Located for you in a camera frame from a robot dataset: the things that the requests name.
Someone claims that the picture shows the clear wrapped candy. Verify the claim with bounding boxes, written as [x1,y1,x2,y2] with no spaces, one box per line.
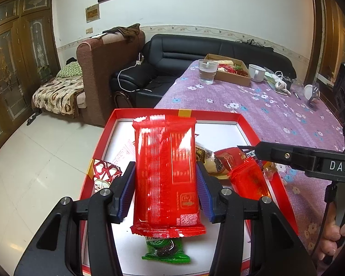
[262,162,277,181]

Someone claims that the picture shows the cardboard box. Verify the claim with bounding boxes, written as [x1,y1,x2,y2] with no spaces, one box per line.
[204,53,251,87]

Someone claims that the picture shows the small wall plaque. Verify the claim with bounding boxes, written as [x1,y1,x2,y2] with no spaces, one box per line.
[85,3,101,23]

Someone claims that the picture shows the wooden glass partition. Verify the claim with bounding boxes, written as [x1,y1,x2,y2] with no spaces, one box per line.
[308,0,345,116]

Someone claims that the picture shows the brown jacket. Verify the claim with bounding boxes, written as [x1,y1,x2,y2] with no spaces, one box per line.
[102,23,141,42]

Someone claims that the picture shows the brown armchair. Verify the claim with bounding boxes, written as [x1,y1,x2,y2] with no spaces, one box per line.
[76,29,147,127]

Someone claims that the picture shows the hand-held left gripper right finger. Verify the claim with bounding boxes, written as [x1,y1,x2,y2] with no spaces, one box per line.
[195,161,317,276]

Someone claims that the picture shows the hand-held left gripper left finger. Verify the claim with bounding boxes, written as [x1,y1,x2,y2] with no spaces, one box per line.
[14,161,137,276]

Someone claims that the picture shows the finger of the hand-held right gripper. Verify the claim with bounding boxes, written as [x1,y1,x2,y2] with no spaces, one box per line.
[253,141,316,173]

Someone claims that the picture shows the grey phone stand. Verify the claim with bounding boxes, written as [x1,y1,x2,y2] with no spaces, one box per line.
[309,82,323,110]

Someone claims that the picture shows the small red snack packet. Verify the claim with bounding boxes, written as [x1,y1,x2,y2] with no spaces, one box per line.
[228,160,271,202]

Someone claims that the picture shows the red gold print packet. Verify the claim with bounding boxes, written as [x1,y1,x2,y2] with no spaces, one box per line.
[215,147,249,171]

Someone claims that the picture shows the red white patterned packet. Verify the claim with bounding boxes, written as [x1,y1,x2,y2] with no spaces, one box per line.
[91,158,123,195]

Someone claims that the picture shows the purple floral tablecloth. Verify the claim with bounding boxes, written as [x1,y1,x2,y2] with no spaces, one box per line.
[154,60,345,276]

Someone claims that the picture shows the clear plastic cup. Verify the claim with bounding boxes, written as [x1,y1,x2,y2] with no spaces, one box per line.
[198,59,219,85]

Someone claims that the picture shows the dark snack packet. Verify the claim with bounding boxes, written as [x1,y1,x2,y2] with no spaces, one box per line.
[237,145,258,159]

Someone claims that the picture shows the beige brown snack packet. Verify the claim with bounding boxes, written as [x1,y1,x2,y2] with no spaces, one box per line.
[195,145,231,176]

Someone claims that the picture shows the dark slippers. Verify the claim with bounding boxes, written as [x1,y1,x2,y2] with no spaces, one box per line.
[26,111,41,126]

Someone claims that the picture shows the green snack packet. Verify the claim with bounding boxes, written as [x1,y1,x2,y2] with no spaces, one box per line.
[141,236,191,264]

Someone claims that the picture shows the red cardboard tray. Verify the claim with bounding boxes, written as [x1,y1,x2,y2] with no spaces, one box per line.
[79,108,300,276]

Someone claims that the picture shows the white charger cable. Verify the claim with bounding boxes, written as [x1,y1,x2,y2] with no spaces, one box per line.
[117,51,146,93]

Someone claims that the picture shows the white cup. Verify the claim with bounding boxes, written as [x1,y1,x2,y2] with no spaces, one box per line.
[248,64,267,83]

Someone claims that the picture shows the wooden glass cabinet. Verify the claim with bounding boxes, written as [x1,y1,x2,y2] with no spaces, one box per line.
[0,0,61,162]

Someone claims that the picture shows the patterned brown blanket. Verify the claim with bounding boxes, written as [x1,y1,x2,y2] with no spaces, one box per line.
[32,77,86,115]

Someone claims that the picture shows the large bright red packet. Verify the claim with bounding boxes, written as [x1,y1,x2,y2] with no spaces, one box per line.
[130,114,207,238]

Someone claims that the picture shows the green pillow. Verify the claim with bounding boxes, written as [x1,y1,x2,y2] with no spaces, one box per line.
[56,61,83,78]

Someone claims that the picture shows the person's right hand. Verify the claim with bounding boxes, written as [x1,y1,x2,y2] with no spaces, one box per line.
[316,216,345,265]

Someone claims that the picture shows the dark metal chair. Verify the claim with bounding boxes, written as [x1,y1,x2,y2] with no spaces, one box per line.
[113,90,133,110]

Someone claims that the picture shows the black leather sofa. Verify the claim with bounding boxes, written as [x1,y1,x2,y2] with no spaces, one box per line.
[111,33,297,109]

